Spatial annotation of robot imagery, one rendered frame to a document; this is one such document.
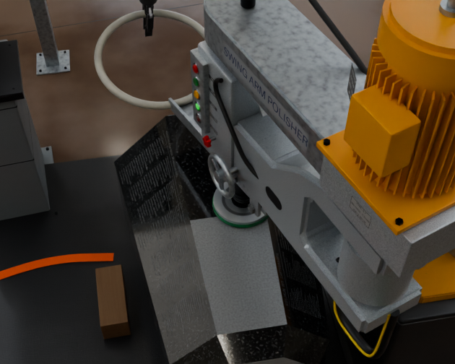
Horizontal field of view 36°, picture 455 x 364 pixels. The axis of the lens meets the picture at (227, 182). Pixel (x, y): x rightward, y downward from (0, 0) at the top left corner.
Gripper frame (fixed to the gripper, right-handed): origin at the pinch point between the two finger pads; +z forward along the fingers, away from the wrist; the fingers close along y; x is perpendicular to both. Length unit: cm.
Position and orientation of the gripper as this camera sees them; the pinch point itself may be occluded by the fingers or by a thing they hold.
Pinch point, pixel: (147, 26)
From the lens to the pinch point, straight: 302.2
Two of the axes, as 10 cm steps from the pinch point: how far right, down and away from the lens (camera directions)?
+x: 9.6, -1.6, 2.1
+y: 2.4, 8.7, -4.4
